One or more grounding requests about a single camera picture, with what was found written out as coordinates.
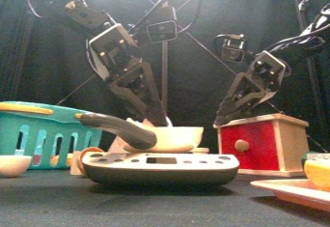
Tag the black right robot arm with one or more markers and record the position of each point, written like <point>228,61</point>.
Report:
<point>307,39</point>

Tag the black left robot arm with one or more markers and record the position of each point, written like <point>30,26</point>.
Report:
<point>82,13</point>

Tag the red wooden drawer box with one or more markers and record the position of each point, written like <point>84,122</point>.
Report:
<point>261,147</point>

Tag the green toy piece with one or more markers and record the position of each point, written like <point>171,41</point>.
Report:
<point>305,156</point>

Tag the pink toy plate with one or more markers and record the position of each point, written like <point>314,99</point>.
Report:
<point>296,192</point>

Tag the small white bowl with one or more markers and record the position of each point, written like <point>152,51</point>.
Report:
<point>12,165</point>

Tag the vertical metal frame pole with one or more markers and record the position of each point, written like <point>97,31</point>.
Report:
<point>164,76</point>

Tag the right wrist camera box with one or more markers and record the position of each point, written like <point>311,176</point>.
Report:
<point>232,49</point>

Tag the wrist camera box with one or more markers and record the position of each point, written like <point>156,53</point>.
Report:
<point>161,28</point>
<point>232,49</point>

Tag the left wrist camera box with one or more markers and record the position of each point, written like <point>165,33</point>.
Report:
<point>161,28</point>

